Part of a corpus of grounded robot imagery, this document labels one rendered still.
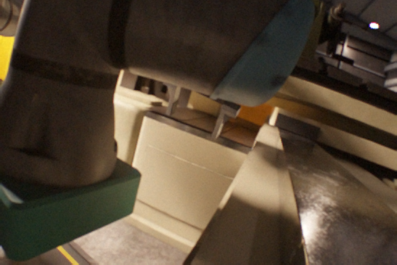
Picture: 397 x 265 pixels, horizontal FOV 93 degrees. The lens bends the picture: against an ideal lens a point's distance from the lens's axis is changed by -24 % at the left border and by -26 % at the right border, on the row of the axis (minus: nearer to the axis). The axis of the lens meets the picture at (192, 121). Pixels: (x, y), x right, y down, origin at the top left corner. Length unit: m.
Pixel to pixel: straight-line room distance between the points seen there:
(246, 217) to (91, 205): 0.14
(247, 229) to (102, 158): 0.14
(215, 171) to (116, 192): 0.86
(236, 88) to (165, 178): 1.01
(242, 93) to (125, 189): 0.16
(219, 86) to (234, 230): 0.10
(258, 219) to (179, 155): 0.93
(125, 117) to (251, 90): 1.08
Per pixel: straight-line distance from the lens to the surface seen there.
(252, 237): 0.18
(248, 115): 3.40
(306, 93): 0.83
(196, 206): 1.16
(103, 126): 0.22
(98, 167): 0.22
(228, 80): 0.17
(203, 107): 1.70
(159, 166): 1.16
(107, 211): 0.26
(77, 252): 0.67
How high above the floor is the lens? 0.79
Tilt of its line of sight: 9 degrees down
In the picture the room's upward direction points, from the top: 17 degrees clockwise
